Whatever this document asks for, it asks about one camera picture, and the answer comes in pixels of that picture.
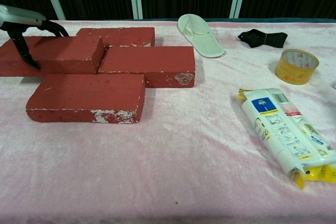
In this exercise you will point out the pink velvet table cloth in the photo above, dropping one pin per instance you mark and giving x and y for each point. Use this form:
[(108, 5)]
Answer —
[(168, 161)]

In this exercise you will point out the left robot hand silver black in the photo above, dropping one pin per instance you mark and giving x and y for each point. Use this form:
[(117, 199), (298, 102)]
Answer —
[(18, 16)]

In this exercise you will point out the white yellow product package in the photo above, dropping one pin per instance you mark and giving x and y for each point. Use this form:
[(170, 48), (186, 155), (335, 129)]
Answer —
[(286, 129)]

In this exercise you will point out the yellow packing tape roll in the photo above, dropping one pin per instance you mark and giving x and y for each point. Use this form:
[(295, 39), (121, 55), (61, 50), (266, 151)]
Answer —
[(296, 70)]

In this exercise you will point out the black tied fabric bundle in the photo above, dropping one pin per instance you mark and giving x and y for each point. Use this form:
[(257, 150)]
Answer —
[(262, 39)]

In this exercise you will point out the red brick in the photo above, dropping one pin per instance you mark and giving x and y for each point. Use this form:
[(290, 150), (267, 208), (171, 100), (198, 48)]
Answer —
[(63, 53), (149, 61), (123, 35), (86, 95)]

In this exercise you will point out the white disposable slipper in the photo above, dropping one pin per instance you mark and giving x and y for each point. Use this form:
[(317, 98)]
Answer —
[(202, 39)]

